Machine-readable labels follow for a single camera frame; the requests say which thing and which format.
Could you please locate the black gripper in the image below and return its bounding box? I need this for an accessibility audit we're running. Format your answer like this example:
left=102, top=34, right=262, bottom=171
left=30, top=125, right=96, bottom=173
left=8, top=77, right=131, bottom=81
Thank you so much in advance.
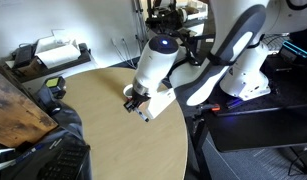
left=123, top=92, right=150, bottom=112

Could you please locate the black marker pen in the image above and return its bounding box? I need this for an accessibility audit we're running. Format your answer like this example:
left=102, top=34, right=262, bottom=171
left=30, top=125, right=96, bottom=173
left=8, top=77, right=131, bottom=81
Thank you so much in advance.
left=136, top=109, right=149, bottom=122

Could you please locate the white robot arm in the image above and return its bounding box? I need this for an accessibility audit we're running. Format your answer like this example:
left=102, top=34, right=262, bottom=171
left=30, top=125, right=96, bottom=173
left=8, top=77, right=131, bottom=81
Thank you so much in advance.
left=124, top=0, right=307, bottom=121

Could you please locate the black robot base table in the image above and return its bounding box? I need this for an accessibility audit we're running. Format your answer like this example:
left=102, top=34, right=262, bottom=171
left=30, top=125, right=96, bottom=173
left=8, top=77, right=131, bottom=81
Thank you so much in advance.
left=192, top=53, right=307, bottom=180

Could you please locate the red enamel mug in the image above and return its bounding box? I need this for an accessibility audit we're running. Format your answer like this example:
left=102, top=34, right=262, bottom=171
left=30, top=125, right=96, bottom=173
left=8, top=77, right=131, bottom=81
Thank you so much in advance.
left=123, top=84, right=133, bottom=99

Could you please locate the black box with yellow label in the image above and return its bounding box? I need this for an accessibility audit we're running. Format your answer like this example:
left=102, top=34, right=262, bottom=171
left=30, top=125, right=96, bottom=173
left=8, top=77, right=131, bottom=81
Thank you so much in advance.
left=45, top=76, right=66, bottom=99

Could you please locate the white printer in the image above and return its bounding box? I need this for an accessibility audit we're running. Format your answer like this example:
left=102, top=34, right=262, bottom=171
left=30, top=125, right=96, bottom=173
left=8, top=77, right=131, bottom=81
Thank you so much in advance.
left=35, top=29, right=81, bottom=69

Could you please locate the black backpack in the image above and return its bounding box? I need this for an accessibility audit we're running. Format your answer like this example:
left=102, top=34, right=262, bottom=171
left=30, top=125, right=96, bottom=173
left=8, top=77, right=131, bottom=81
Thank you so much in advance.
left=0, top=88, right=92, bottom=180

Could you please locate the weathered wooden board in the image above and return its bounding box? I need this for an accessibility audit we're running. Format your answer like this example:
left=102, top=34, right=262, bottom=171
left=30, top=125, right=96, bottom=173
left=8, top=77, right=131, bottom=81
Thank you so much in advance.
left=0, top=65, right=58, bottom=147

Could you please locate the orange-handled clamp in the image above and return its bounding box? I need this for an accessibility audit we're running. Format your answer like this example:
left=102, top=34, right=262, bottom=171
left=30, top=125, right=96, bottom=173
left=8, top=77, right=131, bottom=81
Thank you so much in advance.
left=197, top=104, right=221, bottom=112

